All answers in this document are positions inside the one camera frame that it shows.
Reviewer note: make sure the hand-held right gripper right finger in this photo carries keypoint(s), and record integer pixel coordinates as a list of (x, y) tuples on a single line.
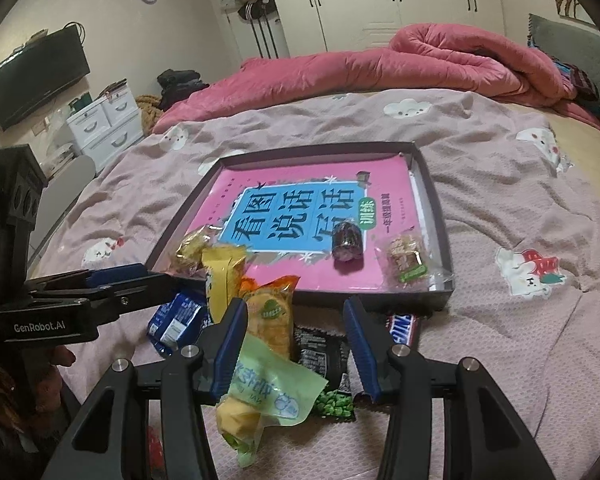
[(362, 360)]

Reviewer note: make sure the black wall television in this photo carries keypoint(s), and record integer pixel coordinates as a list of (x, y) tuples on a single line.
[(35, 80)]

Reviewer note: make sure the brown knitted blanket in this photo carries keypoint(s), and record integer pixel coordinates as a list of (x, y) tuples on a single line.
[(147, 112)]

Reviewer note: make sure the pink printed bed cover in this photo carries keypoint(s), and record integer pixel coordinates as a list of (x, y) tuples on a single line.
[(505, 360)]

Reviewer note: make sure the yellow green snack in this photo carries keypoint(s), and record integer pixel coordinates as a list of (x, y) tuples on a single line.
[(235, 420)]

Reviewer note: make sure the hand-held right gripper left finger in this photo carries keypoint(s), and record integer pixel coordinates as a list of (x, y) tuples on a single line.
[(230, 355)]

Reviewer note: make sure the white drawer chest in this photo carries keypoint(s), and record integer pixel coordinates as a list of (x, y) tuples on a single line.
[(110, 125)]

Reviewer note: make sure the person's left hand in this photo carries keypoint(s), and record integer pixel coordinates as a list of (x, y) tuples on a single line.
[(55, 360)]

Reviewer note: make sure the yellow snack packet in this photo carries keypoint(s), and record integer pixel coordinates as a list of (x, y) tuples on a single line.
[(220, 275)]

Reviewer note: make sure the orange cracker packet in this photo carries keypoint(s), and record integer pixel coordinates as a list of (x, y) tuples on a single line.
[(270, 315)]

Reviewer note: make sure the light green snack bag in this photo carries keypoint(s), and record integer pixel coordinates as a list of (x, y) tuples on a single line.
[(270, 385)]

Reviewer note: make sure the clear nut candy packet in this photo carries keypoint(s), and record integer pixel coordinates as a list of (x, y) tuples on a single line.
[(405, 260)]

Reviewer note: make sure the round pastry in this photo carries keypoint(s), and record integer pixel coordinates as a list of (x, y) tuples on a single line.
[(190, 255)]

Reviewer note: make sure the blue snack packet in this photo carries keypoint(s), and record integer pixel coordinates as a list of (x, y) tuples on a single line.
[(177, 322)]

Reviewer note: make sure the white wardrobe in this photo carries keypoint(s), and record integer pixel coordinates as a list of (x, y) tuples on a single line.
[(370, 5)]

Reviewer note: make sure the pile of dark clothes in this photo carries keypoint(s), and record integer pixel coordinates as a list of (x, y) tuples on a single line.
[(180, 87)]

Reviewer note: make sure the black green pea packet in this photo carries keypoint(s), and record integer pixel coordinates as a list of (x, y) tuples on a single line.
[(320, 355)]

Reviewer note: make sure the pink and blue book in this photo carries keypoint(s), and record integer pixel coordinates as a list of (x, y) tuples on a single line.
[(290, 210)]

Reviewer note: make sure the yellow bed sheet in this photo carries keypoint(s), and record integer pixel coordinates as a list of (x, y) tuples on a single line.
[(590, 170)]

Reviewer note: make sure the dark shallow cardboard box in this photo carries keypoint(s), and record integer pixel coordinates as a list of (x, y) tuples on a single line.
[(380, 301)]

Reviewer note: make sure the brown chocolate bar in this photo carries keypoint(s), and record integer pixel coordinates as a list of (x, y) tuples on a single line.
[(402, 327)]

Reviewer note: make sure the pink quilt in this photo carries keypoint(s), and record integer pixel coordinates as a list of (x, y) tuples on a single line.
[(380, 70)]

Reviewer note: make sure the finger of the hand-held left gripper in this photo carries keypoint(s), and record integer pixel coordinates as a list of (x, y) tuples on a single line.
[(140, 292), (120, 275)]

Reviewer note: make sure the pile of colourful clothes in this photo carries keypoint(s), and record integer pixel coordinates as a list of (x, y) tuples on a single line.
[(582, 90)]

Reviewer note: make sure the grey quilted headboard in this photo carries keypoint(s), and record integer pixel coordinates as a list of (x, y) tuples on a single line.
[(565, 40)]

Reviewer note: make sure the small dark round snack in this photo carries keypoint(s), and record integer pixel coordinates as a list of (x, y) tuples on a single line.
[(347, 242)]

